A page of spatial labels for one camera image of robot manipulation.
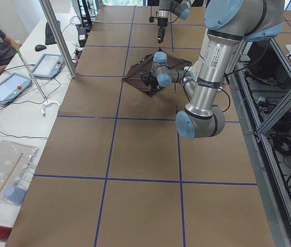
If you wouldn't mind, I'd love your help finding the blue plastic container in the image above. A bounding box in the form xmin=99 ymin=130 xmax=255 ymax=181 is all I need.
xmin=4 ymin=186 xmax=27 ymax=206

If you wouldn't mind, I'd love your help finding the white plastic hook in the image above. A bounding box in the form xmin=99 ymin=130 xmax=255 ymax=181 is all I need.
xmin=41 ymin=99 xmax=61 ymax=117

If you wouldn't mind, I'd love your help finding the dark brown t-shirt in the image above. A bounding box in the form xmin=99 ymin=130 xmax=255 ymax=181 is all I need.
xmin=123 ymin=49 xmax=193 ymax=97

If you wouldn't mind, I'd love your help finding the aluminium frame post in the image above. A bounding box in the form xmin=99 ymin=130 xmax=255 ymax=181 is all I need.
xmin=39 ymin=0 xmax=77 ymax=78

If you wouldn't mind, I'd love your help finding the far teach pendant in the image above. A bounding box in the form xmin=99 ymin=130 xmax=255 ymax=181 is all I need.
xmin=32 ymin=54 xmax=64 ymax=79

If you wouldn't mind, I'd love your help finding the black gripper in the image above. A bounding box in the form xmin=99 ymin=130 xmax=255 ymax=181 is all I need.
xmin=149 ymin=16 xmax=167 ymax=43
xmin=140 ymin=72 xmax=161 ymax=90

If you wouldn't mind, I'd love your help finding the teach pendant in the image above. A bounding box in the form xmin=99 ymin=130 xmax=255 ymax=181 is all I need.
xmin=32 ymin=54 xmax=64 ymax=79
xmin=0 ymin=73 xmax=32 ymax=105

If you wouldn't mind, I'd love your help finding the green handled metal rod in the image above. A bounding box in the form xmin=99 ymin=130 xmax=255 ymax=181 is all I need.
xmin=15 ymin=49 xmax=48 ymax=103

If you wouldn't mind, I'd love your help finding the near teach pendant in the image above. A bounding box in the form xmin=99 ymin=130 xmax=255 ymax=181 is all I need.
xmin=0 ymin=73 xmax=32 ymax=105

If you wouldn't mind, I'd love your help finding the aluminium frame structure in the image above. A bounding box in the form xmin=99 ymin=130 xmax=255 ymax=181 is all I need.
xmin=228 ymin=33 xmax=291 ymax=246

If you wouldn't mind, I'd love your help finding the black keyboard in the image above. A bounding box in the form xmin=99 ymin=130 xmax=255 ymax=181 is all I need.
xmin=45 ymin=22 xmax=57 ymax=45

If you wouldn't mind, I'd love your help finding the black computer mouse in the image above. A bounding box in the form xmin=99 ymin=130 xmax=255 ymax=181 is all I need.
xmin=34 ymin=44 xmax=47 ymax=52

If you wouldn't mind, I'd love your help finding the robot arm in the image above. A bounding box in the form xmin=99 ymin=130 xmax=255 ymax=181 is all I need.
xmin=140 ymin=0 xmax=284 ymax=139
xmin=149 ymin=0 xmax=194 ymax=44

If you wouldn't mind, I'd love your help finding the wooden rod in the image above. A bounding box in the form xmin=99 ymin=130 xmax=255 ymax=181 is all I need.
xmin=0 ymin=153 xmax=23 ymax=192

